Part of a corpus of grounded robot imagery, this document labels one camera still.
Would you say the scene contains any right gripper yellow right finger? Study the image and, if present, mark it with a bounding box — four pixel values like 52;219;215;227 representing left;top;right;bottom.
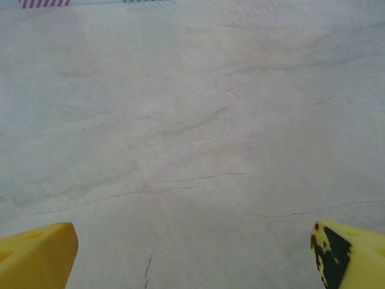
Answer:
310;221;385;289

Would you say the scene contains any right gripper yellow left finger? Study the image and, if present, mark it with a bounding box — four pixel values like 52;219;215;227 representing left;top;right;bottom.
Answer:
0;222;79;289

